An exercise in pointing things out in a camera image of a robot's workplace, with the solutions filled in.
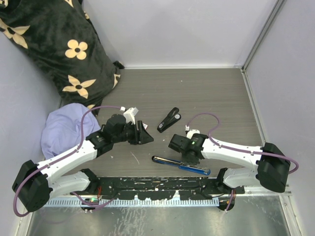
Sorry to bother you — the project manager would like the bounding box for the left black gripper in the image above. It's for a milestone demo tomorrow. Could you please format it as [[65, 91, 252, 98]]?
[[112, 120, 153, 145]]

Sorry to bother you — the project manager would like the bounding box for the blue stapler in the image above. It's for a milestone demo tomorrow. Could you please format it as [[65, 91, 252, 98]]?
[[152, 156, 211, 176]]

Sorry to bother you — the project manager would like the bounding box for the black stapler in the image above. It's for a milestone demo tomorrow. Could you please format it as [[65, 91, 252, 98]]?
[[157, 107, 182, 133]]

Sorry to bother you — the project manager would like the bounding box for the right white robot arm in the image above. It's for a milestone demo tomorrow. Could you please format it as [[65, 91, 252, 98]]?
[[168, 131, 291, 194]]

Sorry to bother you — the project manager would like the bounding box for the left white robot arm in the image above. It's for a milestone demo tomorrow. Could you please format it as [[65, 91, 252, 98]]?
[[12, 114, 154, 212]]

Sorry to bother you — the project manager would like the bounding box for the lavender crumpled cloth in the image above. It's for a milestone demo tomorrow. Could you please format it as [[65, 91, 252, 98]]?
[[41, 103, 100, 159]]

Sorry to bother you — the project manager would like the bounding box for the black floral plush blanket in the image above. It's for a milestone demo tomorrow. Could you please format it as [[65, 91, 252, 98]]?
[[0, 0, 124, 116]]

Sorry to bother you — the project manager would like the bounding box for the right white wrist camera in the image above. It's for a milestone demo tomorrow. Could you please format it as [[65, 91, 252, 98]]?
[[185, 125, 200, 139]]

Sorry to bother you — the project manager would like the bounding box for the white slotted cable duct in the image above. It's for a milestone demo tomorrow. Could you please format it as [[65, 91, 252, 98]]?
[[45, 196, 220, 207]]

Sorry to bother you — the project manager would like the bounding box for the black mounting base plate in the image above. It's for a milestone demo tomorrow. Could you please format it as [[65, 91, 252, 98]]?
[[73, 176, 246, 200]]

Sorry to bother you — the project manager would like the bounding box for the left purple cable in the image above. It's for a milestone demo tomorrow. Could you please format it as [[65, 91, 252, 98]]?
[[12, 105, 126, 217]]

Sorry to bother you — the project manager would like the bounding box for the aluminium slotted rail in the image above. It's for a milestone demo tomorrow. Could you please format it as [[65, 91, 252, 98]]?
[[44, 176, 293, 197]]

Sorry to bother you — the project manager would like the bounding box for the aluminium corner frame post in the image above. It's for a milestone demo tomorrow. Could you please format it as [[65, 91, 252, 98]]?
[[240, 0, 288, 72]]

